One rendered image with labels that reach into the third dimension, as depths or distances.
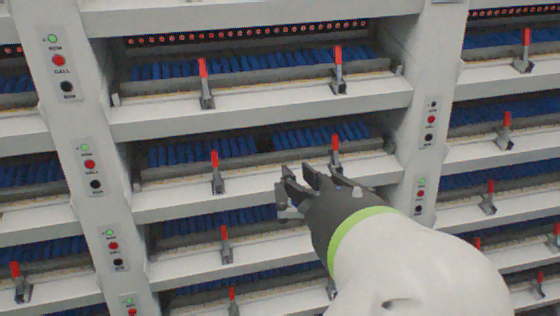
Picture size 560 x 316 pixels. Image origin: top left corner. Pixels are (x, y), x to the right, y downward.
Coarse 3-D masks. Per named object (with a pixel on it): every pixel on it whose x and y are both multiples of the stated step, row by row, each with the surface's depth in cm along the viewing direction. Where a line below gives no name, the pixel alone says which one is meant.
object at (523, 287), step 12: (552, 264) 132; (504, 276) 128; (516, 276) 127; (528, 276) 127; (540, 276) 123; (552, 276) 130; (516, 288) 127; (528, 288) 127; (540, 288) 124; (552, 288) 127; (516, 300) 124; (528, 300) 124; (540, 300) 124; (552, 300) 125; (516, 312) 125
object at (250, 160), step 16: (352, 144) 90; (368, 144) 91; (224, 160) 85; (240, 160) 85; (256, 160) 86; (272, 160) 87; (288, 160) 89; (320, 160) 88; (144, 176) 82; (160, 176) 83; (176, 176) 84
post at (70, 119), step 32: (32, 0) 59; (64, 0) 59; (32, 32) 60; (32, 64) 62; (96, 64) 67; (96, 96) 66; (64, 128) 68; (96, 128) 69; (64, 160) 70; (96, 224) 77; (128, 224) 78; (96, 256) 80; (128, 256) 82; (128, 288) 85
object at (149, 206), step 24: (384, 120) 94; (384, 144) 92; (144, 168) 86; (240, 168) 87; (264, 168) 87; (360, 168) 88; (384, 168) 89; (144, 192) 81; (168, 192) 81; (192, 192) 82; (240, 192) 82; (264, 192) 83; (144, 216) 79; (168, 216) 81
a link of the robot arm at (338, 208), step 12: (348, 192) 39; (360, 192) 38; (324, 204) 40; (336, 204) 38; (348, 204) 37; (360, 204) 36; (372, 204) 36; (384, 204) 36; (324, 216) 38; (336, 216) 36; (348, 216) 35; (312, 228) 40; (324, 228) 37; (336, 228) 35; (312, 240) 40; (324, 240) 36; (324, 252) 36; (324, 264) 37
